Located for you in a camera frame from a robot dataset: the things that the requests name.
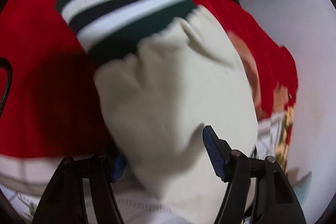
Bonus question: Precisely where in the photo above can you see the red floral blanket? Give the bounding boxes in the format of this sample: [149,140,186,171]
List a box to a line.
[1,0,298,159]

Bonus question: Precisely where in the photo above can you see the black cable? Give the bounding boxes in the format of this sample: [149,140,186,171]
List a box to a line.
[0,57,13,118]

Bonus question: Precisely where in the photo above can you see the green cream varsity jacket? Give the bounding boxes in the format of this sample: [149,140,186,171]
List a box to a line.
[56,0,257,223]

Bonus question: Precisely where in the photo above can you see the white quilted bed sheet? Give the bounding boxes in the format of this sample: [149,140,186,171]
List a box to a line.
[0,110,295,224]

